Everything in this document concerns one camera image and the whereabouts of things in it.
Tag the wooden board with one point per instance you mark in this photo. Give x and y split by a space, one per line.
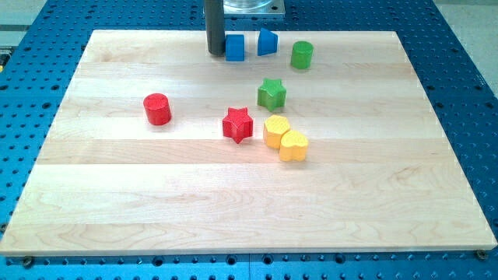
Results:
379 174

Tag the yellow heart block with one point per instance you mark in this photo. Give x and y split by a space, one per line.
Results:
293 146

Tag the green star block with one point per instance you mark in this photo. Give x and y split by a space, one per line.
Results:
271 94

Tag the red cylinder block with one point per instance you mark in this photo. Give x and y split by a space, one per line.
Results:
157 109

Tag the blue perforated table plate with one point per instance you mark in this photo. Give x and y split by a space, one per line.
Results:
42 65

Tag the yellow hexagon block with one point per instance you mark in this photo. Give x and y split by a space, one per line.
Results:
274 129

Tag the red star block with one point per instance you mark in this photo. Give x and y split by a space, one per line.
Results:
238 124

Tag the green cylinder block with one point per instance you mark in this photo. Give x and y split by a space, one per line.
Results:
302 53

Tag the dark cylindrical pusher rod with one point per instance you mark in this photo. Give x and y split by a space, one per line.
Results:
214 26

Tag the blue cube block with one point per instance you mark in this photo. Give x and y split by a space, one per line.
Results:
235 47

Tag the blue wedge block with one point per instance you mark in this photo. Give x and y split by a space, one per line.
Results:
267 42

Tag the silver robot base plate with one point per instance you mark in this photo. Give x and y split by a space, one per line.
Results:
247 8

